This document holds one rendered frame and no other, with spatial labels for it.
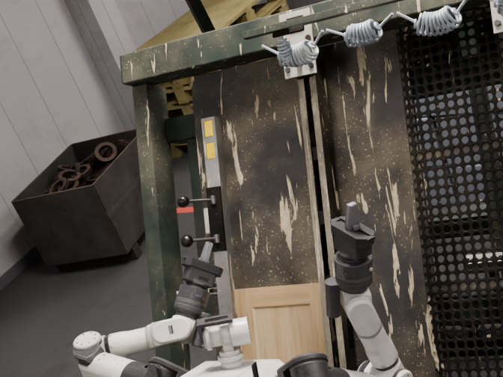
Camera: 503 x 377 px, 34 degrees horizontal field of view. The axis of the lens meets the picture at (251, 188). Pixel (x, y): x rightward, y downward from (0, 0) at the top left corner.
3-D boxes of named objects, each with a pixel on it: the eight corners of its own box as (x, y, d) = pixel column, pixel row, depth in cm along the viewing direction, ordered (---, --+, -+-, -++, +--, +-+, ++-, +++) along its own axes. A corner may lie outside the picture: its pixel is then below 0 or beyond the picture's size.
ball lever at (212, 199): (214, 206, 259) (175, 209, 252) (212, 194, 259) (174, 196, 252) (220, 205, 256) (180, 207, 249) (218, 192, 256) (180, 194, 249)
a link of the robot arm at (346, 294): (377, 277, 192) (378, 318, 197) (363, 254, 201) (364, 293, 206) (330, 286, 190) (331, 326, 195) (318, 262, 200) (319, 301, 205)
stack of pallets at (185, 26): (237, 91, 855) (200, -1, 815) (318, 78, 799) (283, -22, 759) (164, 159, 754) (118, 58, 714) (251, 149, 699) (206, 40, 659)
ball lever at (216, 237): (218, 244, 258) (179, 247, 251) (216, 233, 258) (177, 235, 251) (224, 244, 255) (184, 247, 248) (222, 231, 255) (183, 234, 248)
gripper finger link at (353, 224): (357, 201, 188) (357, 225, 191) (346, 206, 186) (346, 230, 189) (361, 203, 187) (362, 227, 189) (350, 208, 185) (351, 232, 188)
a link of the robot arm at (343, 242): (355, 244, 183) (355, 289, 188) (388, 230, 187) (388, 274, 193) (319, 224, 192) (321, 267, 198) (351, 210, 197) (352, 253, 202)
